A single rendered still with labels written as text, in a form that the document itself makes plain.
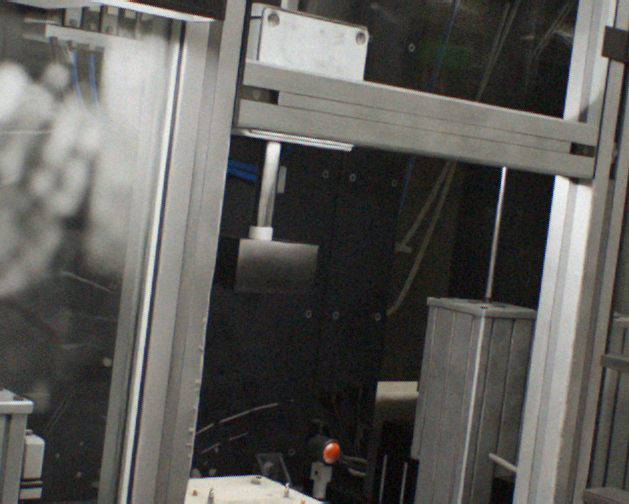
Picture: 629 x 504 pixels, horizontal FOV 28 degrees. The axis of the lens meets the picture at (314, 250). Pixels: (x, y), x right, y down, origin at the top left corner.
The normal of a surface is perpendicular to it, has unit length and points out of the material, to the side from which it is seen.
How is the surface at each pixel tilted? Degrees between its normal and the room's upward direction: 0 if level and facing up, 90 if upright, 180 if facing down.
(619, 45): 90
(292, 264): 90
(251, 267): 90
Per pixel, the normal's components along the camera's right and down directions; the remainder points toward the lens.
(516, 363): 0.62, 0.11
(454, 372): -0.78, -0.06
